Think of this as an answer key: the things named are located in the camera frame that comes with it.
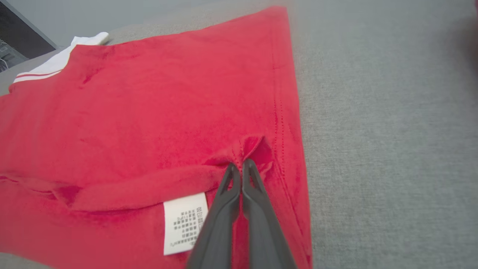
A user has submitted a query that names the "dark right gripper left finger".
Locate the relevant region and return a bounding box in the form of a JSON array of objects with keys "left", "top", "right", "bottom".
[{"left": 186, "top": 163, "right": 242, "bottom": 269}]

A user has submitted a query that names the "red and white jersey shirt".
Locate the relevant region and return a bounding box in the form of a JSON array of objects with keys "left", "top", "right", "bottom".
[{"left": 0, "top": 6, "right": 314, "bottom": 269}]

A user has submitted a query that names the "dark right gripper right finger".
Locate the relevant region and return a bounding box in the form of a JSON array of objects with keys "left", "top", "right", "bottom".
[{"left": 242, "top": 159, "right": 298, "bottom": 269}]

